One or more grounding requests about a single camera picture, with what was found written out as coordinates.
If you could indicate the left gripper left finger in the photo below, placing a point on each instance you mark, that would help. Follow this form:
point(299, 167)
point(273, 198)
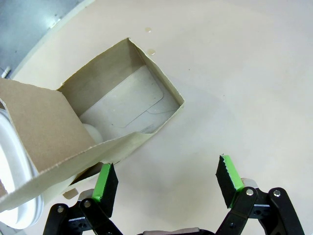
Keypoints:
point(107, 191)

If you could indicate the brown cardboard cup carrier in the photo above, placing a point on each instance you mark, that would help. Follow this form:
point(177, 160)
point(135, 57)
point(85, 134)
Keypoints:
point(44, 122)

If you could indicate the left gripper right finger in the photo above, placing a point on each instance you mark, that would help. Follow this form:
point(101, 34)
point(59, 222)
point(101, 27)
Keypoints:
point(227, 181)

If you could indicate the white paper cup with lid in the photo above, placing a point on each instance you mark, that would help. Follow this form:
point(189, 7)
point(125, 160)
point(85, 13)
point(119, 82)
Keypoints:
point(14, 176)

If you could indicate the small liquid drop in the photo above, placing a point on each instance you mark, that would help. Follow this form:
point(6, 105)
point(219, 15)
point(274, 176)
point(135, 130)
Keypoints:
point(148, 29)
point(151, 51)

